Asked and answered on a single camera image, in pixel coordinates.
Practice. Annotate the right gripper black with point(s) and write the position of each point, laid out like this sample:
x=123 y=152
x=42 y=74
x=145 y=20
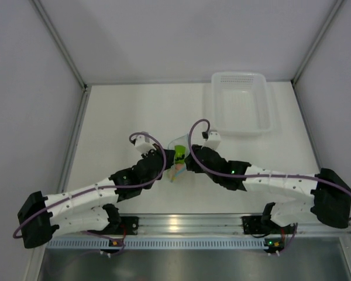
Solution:
x=192 y=165

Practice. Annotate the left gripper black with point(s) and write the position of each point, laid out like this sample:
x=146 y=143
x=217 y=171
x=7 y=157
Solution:
x=169 y=157

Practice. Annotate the beige fake garlic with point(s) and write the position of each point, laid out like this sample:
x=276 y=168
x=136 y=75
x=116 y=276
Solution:
x=171 y=174

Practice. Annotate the pink fake egg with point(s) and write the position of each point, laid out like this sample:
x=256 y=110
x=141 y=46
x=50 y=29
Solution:
x=180 y=167

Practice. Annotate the green fake melon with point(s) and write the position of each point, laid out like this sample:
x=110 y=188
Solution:
x=180 y=154

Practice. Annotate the clear zip top bag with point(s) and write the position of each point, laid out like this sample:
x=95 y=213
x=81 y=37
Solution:
x=183 y=140

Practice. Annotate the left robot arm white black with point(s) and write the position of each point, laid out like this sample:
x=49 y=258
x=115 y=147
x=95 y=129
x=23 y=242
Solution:
x=92 y=208

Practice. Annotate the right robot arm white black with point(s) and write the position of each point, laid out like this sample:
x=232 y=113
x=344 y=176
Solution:
x=322 y=197

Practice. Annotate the white plastic basket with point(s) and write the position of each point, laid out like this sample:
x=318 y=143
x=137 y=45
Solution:
x=240 y=103

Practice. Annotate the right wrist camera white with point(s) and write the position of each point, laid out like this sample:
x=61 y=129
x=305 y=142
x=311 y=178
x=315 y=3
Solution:
x=212 y=139

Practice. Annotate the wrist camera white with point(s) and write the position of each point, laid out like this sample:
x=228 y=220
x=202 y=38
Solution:
x=212 y=139
x=142 y=144

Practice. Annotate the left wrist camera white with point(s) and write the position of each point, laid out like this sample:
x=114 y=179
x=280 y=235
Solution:
x=142 y=144

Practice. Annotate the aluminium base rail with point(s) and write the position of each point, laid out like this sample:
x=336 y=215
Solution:
x=188 y=224

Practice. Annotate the left aluminium frame post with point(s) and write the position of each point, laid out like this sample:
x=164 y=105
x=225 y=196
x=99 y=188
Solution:
x=54 y=34

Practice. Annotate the white slotted cable duct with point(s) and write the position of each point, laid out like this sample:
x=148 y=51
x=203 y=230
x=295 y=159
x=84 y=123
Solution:
x=164 y=243

